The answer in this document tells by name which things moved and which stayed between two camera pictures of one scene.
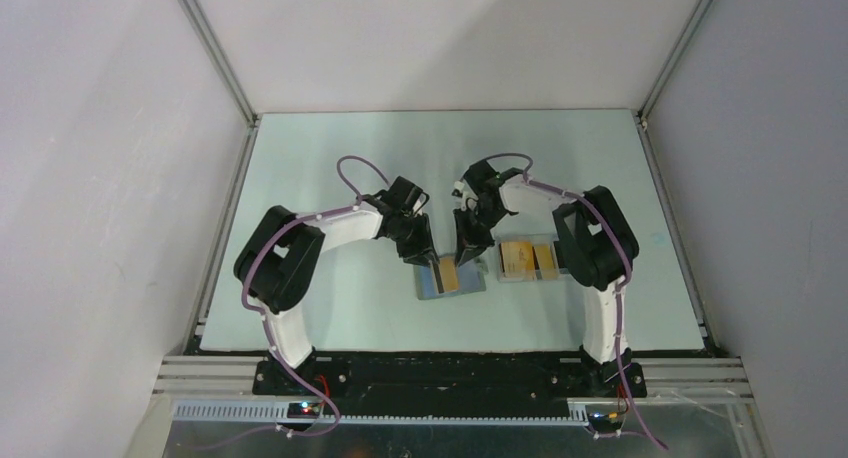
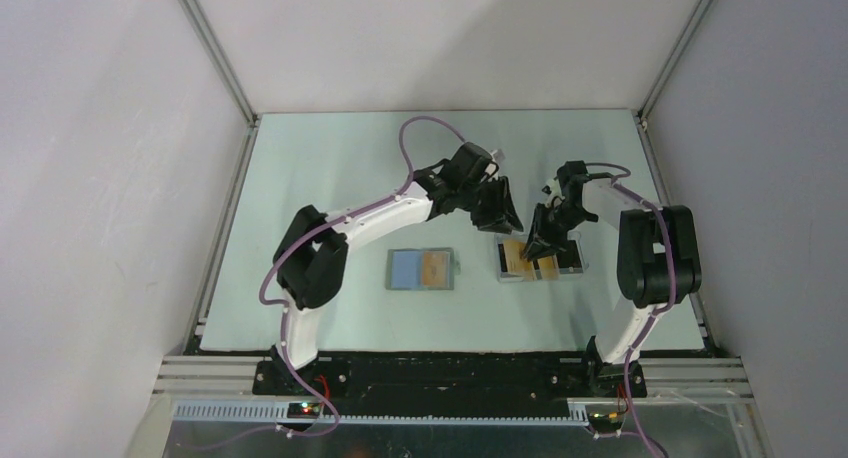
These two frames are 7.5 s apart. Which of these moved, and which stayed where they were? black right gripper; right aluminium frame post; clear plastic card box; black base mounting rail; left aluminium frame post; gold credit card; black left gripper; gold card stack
Moved: gold credit card; black left gripper; black right gripper
Stayed: black base mounting rail; clear plastic card box; left aluminium frame post; right aluminium frame post; gold card stack
